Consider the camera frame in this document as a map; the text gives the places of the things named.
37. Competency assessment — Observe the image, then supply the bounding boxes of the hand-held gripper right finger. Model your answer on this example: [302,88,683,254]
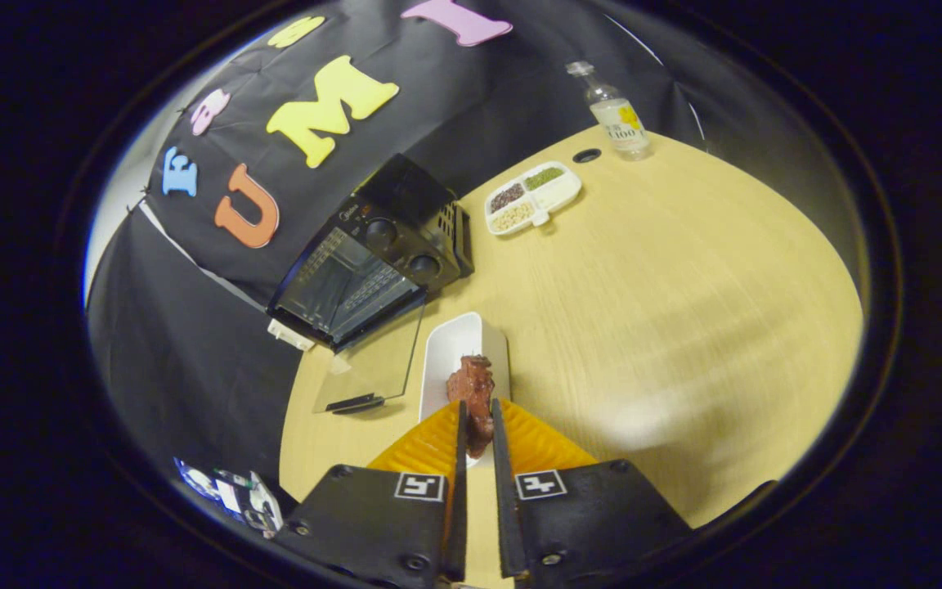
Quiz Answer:
[490,398,693,586]

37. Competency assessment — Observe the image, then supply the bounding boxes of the black toaster oven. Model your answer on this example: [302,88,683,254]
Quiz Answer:
[267,153,476,416]

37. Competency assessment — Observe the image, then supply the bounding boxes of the white printed packets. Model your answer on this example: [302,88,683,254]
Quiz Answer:
[175,456,284,539]

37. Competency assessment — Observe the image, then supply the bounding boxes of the red meat piece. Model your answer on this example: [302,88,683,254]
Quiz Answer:
[446,354,496,459]

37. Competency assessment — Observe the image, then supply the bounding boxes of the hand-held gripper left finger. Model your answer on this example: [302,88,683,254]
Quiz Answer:
[287,399,469,589]

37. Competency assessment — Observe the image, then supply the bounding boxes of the white bread toaster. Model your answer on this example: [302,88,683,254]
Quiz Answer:
[267,318,316,353]

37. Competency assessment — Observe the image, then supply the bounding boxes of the clear bottle with yellow label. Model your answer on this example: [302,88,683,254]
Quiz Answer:
[566,61,652,161]

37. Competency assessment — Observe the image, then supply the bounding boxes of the white rectangular dish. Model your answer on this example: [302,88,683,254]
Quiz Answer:
[419,312,513,469]

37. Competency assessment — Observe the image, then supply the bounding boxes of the white compartment tray with beans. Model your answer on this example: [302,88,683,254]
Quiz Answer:
[484,161,583,237]

